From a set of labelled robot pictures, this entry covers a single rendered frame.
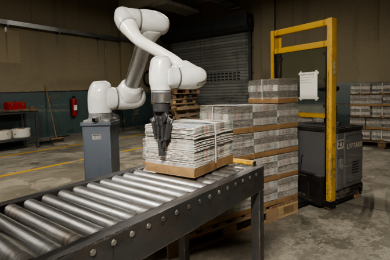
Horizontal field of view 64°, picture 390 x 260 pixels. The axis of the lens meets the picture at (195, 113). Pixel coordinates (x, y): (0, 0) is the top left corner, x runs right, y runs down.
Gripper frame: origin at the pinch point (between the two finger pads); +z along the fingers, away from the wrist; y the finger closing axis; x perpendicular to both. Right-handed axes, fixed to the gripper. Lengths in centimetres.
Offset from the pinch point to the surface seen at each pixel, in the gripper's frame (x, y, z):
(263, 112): -149, 21, -9
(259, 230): -39, -30, 44
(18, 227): 63, -3, 14
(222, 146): -30.6, -12.9, 2.2
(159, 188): 12.5, -10.2, 13.9
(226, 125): -33.5, -13.5, -8.5
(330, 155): -211, -19, 35
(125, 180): 12.3, 11.3, 13.8
